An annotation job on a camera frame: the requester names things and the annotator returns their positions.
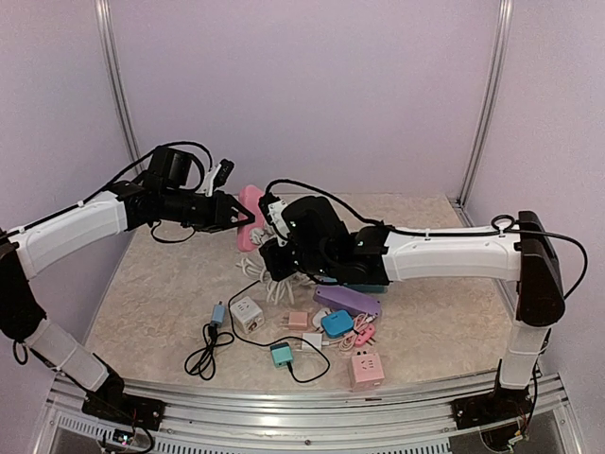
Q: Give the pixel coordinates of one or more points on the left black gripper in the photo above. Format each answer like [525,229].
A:
[219,214]

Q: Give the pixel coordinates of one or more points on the teal power strip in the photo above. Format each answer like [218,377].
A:
[367,288]

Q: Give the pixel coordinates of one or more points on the left aluminium frame post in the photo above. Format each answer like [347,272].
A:
[103,15]

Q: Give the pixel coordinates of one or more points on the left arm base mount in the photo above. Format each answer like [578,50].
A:
[127,411]

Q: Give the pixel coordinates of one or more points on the light blue charger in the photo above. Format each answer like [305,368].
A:
[217,316]

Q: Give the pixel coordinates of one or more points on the teal usb charger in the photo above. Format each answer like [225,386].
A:
[281,354]

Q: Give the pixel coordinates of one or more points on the aluminium frame post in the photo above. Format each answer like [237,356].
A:
[103,15]
[497,63]

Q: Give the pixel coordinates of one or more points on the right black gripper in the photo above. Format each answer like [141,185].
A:
[275,267]

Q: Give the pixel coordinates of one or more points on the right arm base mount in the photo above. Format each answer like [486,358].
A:
[499,404]

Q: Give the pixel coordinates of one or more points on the small white plug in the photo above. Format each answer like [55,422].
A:
[322,313]

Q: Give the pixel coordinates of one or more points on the white cube socket adapter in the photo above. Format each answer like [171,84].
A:
[247,314]

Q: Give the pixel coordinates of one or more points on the blue plug adapter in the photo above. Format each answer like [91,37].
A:
[337,324]

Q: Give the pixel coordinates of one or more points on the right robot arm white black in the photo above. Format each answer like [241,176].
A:
[311,239]

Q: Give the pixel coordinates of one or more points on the front aluminium rail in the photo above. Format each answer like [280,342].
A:
[415,418]

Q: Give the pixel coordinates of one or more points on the pink socket adapter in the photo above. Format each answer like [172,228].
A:
[365,336]

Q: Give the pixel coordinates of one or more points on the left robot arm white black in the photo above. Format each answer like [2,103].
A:
[176,186]

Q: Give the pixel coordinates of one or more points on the pink charger plug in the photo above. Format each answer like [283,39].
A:
[296,320]

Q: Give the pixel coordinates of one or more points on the purple power strip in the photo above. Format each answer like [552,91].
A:
[350,300]

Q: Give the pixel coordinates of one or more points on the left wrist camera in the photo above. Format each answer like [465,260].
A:
[216,177]

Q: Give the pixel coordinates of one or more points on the white usb charger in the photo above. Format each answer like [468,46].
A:
[312,342]

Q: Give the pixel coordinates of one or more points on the right aluminium frame post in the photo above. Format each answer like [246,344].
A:
[497,63]

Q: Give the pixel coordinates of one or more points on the pink cube socket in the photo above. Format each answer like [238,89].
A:
[365,371]

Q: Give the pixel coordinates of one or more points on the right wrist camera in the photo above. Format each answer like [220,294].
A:
[272,208]

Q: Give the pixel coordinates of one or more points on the pink triangular socket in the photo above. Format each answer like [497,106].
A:
[250,235]

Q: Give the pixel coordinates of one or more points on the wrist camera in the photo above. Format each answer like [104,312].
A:
[272,208]
[216,177]

